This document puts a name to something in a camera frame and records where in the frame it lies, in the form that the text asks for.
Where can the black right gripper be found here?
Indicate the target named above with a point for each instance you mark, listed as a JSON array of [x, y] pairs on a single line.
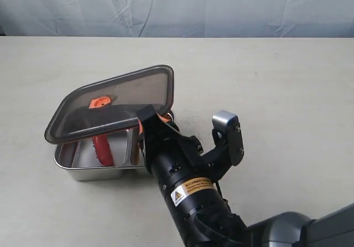
[[168, 155]]

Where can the dark lid with orange seal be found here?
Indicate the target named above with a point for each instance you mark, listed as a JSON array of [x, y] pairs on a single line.
[[111, 105]]

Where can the red sausage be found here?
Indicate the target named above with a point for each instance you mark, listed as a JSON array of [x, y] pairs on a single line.
[[103, 151]]

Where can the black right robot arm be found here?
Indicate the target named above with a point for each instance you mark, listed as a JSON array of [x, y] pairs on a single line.
[[188, 180]]

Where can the steel two-compartment lunch box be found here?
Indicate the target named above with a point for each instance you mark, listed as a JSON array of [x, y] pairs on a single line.
[[80, 161]]

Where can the white backdrop cloth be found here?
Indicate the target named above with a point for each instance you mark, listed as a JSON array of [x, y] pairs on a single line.
[[178, 18]]

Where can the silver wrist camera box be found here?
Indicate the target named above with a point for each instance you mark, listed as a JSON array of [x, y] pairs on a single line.
[[227, 125]]

